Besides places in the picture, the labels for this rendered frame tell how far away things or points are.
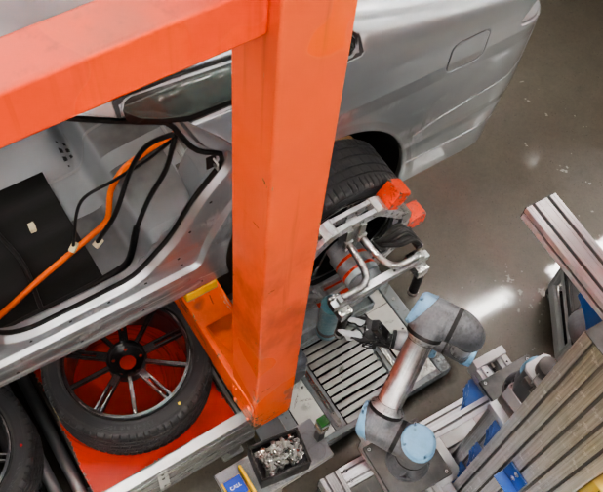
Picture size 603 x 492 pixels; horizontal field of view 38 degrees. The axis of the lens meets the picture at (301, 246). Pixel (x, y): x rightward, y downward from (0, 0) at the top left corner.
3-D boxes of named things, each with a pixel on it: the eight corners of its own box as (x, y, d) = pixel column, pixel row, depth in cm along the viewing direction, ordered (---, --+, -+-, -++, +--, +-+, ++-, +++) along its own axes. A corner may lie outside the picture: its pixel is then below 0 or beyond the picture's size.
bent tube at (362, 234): (393, 219, 323) (398, 203, 314) (424, 258, 316) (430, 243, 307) (355, 239, 318) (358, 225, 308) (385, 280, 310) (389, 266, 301)
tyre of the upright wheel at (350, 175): (382, 110, 321) (227, 189, 302) (421, 156, 312) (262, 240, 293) (364, 203, 379) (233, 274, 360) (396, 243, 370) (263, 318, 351)
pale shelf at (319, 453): (309, 420, 341) (309, 417, 338) (333, 456, 335) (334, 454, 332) (214, 477, 328) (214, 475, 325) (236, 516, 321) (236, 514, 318)
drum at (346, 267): (352, 246, 339) (357, 227, 327) (383, 288, 331) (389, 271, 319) (322, 263, 335) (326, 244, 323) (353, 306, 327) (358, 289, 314)
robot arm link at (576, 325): (549, 330, 257) (575, 313, 301) (580, 355, 253) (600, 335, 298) (576, 301, 253) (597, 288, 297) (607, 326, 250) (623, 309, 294)
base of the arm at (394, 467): (438, 469, 294) (444, 461, 286) (401, 490, 290) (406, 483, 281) (413, 430, 300) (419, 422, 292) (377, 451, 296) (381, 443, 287)
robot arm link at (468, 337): (500, 322, 263) (479, 346, 310) (466, 306, 265) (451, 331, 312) (483, 356, 261) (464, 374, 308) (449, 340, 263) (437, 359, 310)
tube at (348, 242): (349, 242, 317) (353, 227, 308) (381, 283, 310) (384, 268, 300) (309, 264, 312) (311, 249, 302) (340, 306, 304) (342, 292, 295)
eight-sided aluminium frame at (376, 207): (386, 249, 363) (410, 176, 316) (396, 261, 360) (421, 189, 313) (276, 309, 346) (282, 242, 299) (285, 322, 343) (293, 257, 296)
